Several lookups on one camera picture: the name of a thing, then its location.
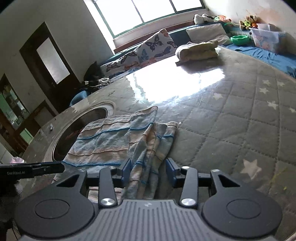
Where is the white plush toy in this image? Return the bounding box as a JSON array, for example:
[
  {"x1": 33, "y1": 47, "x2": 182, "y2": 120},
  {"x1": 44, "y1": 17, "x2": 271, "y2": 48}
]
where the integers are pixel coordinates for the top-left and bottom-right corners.
[{"x1": 193, "y1": 14, "x2": 215, "y2": 25}]

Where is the round black induction cooktop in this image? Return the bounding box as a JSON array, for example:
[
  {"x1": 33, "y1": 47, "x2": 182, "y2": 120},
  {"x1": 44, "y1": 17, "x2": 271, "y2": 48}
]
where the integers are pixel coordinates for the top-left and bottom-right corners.
[{"x1": 52, "y1": 106, "x2": 109, "y2": 161}]

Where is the folded yellow floral blanket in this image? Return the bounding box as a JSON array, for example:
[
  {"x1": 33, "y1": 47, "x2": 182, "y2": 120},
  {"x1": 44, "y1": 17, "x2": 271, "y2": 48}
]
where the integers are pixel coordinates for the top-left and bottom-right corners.
[{"x1": 175, "y1": 40, "x2": 218, "y2": 63}]

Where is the blue striped knit garment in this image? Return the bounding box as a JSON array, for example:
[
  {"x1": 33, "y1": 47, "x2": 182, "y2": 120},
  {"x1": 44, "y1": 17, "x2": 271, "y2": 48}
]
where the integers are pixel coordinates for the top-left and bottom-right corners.
[{"x1": 54, "y1": 106, "x2": 178, "y2": 199}]

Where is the green plastic bowl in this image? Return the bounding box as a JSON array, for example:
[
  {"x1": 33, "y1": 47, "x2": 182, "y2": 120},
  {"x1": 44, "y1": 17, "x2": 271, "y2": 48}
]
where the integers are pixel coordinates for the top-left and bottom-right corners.
[{"x1": 230, "y1": 35, "x2": 250, "y2": 46}]

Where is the black bag on sofa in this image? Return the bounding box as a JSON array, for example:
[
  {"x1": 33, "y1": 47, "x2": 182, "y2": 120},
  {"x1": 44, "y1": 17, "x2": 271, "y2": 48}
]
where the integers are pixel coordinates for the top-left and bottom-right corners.
[{"x1": 82, "y1": 61, "x2": 110, "y2": 89}]

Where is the colourful plush toy pile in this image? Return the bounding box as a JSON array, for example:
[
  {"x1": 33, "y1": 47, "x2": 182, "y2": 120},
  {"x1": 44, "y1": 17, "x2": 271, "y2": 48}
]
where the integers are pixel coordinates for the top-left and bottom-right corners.
[{"x1": 239, "y1": 15, "x2": 258, "y2": 31}]

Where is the upright butterfly print pillow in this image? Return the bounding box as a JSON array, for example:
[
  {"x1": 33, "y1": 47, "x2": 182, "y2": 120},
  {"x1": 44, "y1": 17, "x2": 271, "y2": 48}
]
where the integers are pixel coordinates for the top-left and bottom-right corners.
[{"x1": 135, "y1": 29, "x2": 178, "y2": 67}]

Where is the green window frame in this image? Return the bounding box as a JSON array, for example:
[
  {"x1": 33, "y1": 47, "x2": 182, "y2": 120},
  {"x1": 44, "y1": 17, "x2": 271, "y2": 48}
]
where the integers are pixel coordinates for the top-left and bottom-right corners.
[{"x1": 94, "y1": 0, "x2": 205, "y2": 38}]

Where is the clear plastic storage box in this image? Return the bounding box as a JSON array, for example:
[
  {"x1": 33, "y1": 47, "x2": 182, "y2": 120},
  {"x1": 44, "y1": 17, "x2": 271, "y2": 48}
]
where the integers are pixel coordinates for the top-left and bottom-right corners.
[{"x1": 250, "y1": 24, "x2": 286, "y2": 53}]

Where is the grey quilted star table cover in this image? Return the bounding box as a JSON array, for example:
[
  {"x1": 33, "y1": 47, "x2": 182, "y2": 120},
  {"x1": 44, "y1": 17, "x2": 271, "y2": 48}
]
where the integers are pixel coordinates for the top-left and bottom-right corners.
[{"x1": 23, "y1": 47, "x2": 295, "y2": 240}]

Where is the grey plain pillow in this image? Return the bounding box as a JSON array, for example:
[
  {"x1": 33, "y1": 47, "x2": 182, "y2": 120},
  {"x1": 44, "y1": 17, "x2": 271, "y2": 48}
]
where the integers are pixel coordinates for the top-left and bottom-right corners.
[{"x1": 186, "y1": 24, "x2": 232, "y2": 45}]

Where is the blue sofa bench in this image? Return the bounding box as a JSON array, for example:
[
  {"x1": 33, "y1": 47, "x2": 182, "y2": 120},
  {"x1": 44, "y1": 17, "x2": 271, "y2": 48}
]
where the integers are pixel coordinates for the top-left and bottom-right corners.
[{"x1": 70, "y1": 22, "x2": 295, "y2": 106}]

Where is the dark wooden cabinet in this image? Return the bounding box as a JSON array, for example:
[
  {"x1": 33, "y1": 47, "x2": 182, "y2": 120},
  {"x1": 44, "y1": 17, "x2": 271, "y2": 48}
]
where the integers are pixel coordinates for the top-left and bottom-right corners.
[{"x1": 0, "y1": 73, "x2": 56, "y2": 160}]

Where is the white pink plastic bag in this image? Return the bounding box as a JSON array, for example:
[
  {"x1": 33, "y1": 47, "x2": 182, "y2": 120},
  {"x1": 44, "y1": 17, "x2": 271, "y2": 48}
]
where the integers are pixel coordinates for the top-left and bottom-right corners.
[{"x1": 10, "y1": 157, "x2": 25, "y2": 164}]

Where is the orange green plush toy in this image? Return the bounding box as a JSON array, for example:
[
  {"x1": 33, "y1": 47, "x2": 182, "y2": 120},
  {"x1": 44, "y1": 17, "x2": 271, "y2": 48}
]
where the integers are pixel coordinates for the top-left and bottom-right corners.
[{"x1": 214, "y1": 15, "x2": 232, "y2": 23}]

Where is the long butterfly print cushion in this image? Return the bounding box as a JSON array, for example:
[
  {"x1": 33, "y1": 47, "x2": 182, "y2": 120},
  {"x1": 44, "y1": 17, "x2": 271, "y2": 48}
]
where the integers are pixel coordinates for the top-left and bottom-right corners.
[{"x1": 100, "y1": 51, "x2": 141, "y2": 79}]

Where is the dark wooden door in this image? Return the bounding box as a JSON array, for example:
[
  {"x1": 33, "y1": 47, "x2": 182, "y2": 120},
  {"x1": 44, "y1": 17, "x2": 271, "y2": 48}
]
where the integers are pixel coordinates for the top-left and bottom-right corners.
[{"x1": 20, "y1": 23, "x2": 80, "y2": 113}]

